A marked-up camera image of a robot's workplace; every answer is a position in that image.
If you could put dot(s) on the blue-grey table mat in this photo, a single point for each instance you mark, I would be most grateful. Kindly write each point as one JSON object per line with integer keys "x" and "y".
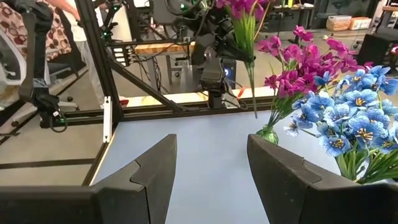
{"x": 214, "y": 174}

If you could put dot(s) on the orange storage box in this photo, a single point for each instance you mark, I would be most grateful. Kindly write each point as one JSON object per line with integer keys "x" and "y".
{"x": 360, "y": 23}

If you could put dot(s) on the green glass vase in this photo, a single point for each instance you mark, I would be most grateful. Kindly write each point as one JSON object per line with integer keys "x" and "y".
{"x": 268, "y": 135}

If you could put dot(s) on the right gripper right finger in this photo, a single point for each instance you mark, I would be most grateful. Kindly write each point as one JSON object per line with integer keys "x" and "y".
{"x": 295, "y": 193}

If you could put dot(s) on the floral patterned fabric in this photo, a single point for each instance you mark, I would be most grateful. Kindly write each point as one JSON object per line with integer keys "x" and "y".
{"x": 59, "y": 37}

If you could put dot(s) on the clear storage bin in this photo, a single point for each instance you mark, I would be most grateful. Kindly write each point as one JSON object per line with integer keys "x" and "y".
{"x": 338, "y": 23}

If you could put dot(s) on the wooden top table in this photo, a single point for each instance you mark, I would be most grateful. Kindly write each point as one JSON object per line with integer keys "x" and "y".
{"x": 161, "y": 48}

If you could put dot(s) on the magenta artificial flower bunch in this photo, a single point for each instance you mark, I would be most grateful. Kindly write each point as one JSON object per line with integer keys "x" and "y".
{"x": 273, "y": 45}
{"x": 245, "y": 31}
{"x": 335, "y": 59}

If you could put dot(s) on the white chair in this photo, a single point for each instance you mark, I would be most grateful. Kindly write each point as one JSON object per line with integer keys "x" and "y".
{"x": 12, "y": 62}

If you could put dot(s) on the person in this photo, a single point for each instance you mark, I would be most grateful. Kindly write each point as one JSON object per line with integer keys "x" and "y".
{"x": 81, "y": 31}

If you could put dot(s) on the black computer tower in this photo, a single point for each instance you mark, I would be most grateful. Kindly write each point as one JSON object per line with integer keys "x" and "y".
{"x": 373, "y": 49}

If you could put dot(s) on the black aluminium table frame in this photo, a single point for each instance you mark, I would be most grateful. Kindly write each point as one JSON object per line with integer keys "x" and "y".
{"x": 102, "y": 71}

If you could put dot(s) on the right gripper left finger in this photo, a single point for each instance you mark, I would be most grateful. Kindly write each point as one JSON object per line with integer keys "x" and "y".
{"x": 124, "y": 199}

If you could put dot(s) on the black background robot arm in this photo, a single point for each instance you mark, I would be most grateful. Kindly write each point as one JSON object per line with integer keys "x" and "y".
{"x": 40, "y": 62}

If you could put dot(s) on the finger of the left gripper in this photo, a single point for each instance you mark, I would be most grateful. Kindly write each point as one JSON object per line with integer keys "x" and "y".
{"x": 245, "y": 57}

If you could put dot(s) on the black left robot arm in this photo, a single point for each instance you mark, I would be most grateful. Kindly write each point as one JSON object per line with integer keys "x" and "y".
{"x": 214, "y": 77}

